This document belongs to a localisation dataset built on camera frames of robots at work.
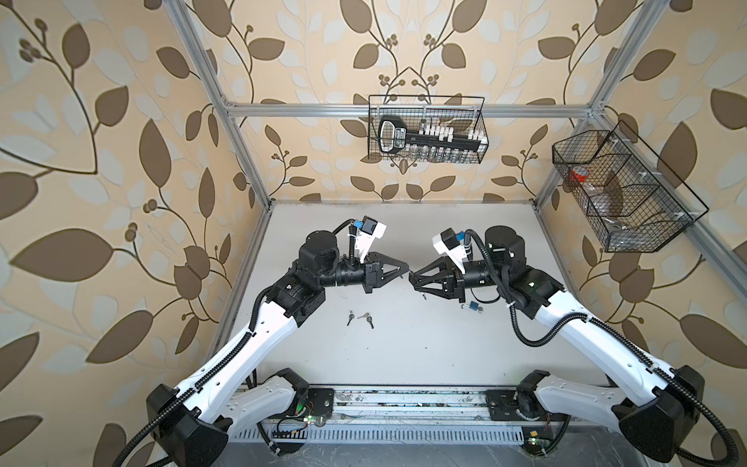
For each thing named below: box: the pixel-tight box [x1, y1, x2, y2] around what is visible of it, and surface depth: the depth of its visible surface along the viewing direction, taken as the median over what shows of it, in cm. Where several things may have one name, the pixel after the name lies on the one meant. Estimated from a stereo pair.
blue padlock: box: [461, 300, 484, 315], surface depth 93 cm
